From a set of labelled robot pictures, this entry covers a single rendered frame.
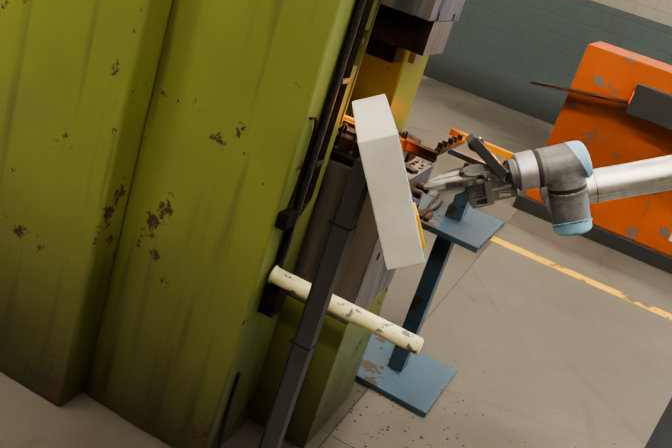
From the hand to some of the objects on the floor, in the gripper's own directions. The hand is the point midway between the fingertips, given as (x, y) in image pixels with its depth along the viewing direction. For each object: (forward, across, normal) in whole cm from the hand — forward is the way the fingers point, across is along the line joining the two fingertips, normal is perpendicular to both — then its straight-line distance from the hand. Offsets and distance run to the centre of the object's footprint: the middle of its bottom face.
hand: (428, 183), depth 179 cm
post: (+67, -9, -82) cm, 106 cm away
